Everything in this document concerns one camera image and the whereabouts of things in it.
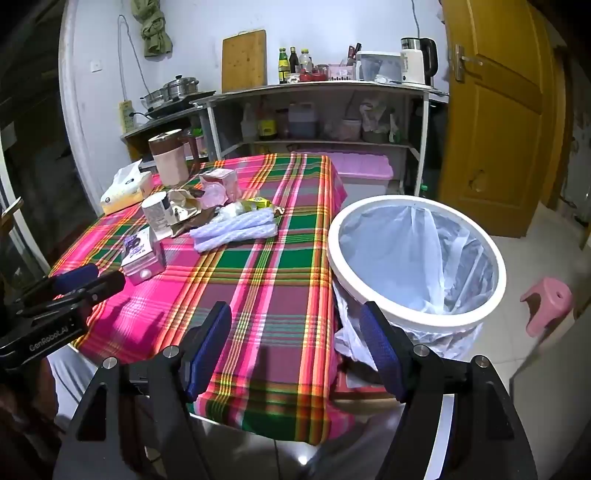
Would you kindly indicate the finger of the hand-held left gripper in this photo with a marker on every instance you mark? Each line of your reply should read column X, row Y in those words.
column 99, row 288
column 74, row 279

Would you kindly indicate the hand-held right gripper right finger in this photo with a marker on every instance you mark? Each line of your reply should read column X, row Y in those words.
column 383, row 350

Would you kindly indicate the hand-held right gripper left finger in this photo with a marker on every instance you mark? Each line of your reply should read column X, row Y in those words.
column 210, row 350

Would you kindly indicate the small pink box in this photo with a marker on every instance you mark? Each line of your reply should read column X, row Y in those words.
column 141, row 258

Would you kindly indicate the white round trash bin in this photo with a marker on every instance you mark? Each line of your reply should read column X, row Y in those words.
column 344, row 279

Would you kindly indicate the white paper cup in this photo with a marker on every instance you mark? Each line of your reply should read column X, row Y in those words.
column 157, row 214

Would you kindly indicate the clear plastic bin liner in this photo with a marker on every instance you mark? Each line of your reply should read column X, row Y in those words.
column 406, row 258

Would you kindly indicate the gold foil wrapper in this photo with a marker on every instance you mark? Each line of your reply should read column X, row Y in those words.
column 184, row 210

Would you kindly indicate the white ribbed plastic wrapper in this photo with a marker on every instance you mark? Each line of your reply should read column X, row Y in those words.
column 235, row 230

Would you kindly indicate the yellow green snack packet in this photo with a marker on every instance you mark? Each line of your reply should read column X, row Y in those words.
column 259, row 203

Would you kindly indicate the pink strawberry milk carton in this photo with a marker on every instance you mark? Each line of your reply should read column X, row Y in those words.
column 226, row 181

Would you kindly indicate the person's left forearm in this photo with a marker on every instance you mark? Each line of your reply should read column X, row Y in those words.
column 18, row 415

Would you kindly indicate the pink plaid tablecloth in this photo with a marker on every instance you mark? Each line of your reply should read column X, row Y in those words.
column 268, row 300

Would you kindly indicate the yellow white tissue pack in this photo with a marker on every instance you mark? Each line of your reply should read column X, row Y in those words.
column 122, row 196

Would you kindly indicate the brown and pink pitcher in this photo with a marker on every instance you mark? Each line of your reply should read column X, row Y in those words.
column 168, row 161

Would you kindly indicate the low stove counter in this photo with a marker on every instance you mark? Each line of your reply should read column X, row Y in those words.
column 152, row 127

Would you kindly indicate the yellow power strip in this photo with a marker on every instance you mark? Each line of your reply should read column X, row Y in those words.
column 125, row 115

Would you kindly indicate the pink plastic stool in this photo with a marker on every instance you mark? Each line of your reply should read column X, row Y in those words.
column 549, row 300

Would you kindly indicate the pink lidded storage box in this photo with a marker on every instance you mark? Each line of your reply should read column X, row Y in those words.
column 360, row 168

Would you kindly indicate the steel pot with lid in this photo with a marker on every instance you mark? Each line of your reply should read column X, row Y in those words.
column 182, row 87

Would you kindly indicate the white plastic bottle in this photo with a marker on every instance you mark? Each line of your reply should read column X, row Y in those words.
column 248, row 124

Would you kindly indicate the pink plastic tub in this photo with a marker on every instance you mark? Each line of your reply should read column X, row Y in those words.
column 350, row 130

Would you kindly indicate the crumpled plastic bags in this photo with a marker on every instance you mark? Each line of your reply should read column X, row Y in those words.
column 376, row 120

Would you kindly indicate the yellow label oil bottle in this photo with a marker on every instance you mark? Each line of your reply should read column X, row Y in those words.
column 267, row 124

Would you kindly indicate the yellow wooden door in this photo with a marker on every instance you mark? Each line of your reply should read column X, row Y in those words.
column 498, row 138

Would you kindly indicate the dark liquid plastic jug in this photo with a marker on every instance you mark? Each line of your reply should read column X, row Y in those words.
column 303, row 121

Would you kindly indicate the green hanging cloth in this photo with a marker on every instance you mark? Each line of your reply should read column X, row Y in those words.
column 154, row 32

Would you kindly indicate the white metal shelf rack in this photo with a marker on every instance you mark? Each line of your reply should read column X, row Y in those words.
column 323, row 87

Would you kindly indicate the wooden cutting board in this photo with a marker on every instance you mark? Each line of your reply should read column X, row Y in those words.
column 244, row 60

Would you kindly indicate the pink basket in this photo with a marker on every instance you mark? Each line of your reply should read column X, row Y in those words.
column 341, row 73

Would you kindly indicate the clear plastic container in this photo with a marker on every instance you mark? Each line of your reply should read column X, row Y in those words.
column 378, row 67

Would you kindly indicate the red seasoning packets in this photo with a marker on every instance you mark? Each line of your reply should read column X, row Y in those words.
column 310, row 75

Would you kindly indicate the green yellow label bottle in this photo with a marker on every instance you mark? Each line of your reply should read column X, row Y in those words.
column 283, row 69

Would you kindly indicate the white and black kettle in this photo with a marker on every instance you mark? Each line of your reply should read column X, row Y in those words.
column 413, row 64

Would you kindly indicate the dark sauce bottle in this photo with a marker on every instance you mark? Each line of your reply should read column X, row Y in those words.
column 294, row 62

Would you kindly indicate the clear plastic bottle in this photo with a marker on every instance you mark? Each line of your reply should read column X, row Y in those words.
column 305, row 62

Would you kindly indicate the kitchen knives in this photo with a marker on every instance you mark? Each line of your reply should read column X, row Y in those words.
column 353, row 53

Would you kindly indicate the white wall switch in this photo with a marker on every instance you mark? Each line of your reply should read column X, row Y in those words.
column 96, row 66

